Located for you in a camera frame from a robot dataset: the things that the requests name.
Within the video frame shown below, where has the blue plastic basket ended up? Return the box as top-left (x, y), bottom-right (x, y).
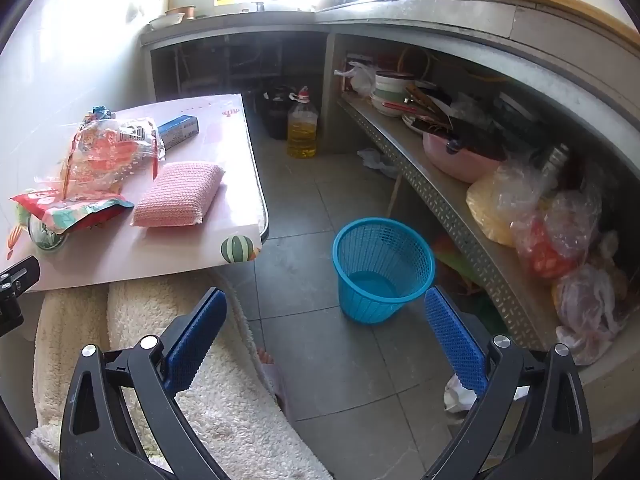
top-left (333, 217), bottom-right (436, 324)

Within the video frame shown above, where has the blue white toothpaste box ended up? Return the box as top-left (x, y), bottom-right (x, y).
top-left (156, 113), bottom-right (200, 151)

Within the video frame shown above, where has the pile of dark utensils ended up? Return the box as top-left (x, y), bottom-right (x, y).
top-left (400, 84), bottom-right (483, 137)

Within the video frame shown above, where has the white bowl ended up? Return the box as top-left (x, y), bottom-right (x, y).
top-left (148, 12), bottom-right (184, 30)

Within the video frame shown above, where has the pink slipper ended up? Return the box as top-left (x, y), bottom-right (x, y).
top-left (257, 349), bottom-right (294, 417)

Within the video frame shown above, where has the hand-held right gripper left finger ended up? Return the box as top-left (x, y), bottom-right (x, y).
top-left (59, 287), bottom-right (231, 480)

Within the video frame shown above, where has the stack of white bowls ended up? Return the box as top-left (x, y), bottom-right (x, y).
top-left (372, 70), bottom-right (417, 117)

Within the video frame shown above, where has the white plastic bag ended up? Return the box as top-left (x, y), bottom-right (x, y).
top-left (347, 61), bottom-right (377, 97)

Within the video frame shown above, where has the pink filled plastic bag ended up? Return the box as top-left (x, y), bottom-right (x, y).
top-left (551, 264), bottom-right (632, 367)

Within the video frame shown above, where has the red filled plastic bag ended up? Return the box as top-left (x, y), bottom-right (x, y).
top-left (511, 191), bottom-right (602, 282)

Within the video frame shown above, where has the wooden cutting board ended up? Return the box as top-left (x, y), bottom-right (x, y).
top-left (472, 0), bottom-right (640, 61)

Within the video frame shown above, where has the dark plastic jug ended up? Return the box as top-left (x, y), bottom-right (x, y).
top-left (262, 87), bottom-right (292, 140)

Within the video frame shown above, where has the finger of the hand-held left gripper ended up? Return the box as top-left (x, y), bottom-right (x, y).
top-left (0, 255), bottom-right (41, 338)

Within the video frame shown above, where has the white fleece clothing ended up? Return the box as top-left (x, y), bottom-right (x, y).
top-left (29, 274), bottom-right (332, 480)

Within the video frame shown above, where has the red snack packet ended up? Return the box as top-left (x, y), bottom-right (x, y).
top-left (10, 186), bottom-right (136, 252)

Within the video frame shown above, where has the concrete counter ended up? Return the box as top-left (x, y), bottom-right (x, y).
top-left (140, 0), bottom-right (640, 443)

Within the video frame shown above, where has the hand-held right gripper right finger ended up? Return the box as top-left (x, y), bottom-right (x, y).
top-left (422, 285), bottom-right (594, 480)

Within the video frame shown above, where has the yellow cooking oil bottle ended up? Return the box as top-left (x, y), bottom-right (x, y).
top-left (286, 86), bottom-right (320, 160)

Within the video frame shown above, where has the crumpled white tissue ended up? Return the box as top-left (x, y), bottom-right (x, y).
top-left (443, 372), bottom-right (479, 414)

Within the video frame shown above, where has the clear orange printed snack bag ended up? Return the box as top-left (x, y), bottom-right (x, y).
top-left (59, 106), bottom-right (167, 196)

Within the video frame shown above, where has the yellow filled plastic bag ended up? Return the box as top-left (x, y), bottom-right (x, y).
top-left (466, 164), bottom-right (542, 247)

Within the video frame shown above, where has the pink plastic basin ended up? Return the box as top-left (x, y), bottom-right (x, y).
top-left (422, 130), bottom-right (507, 185)

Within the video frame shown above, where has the pink sponge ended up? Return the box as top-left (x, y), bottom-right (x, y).
top-left (130, 161), bottom-right (226, 228)

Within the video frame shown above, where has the green orange plastic item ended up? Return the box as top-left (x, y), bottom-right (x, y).
top-left (434, 234), bottom-right (482, 307)

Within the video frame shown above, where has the crumpled white plastic scrap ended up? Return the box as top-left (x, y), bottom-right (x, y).
top-left (357, 147), bottom-right (399, 179)

